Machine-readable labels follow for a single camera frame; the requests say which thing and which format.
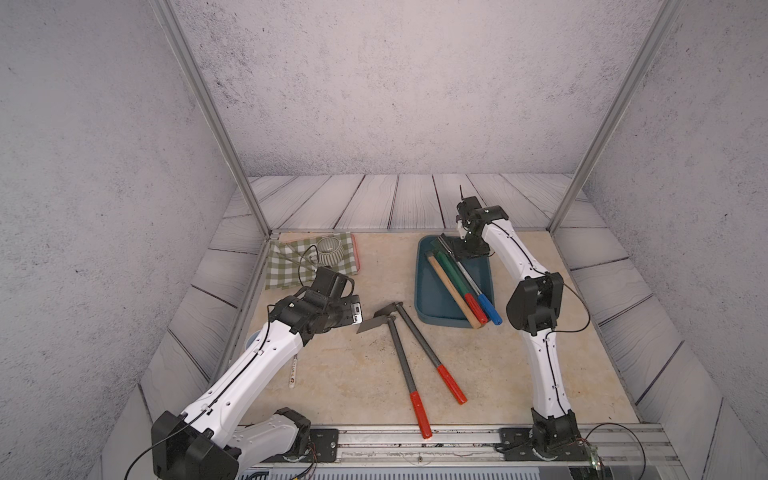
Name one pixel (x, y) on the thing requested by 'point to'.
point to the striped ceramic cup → (330, 251)
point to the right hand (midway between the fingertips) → (466, 253)
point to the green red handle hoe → (472, 300)
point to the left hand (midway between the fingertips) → (352, 311)
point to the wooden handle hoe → (459, 297)
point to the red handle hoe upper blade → (454, 388)
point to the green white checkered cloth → (294, 264)
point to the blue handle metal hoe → (483, 301)
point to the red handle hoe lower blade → (388, 321)
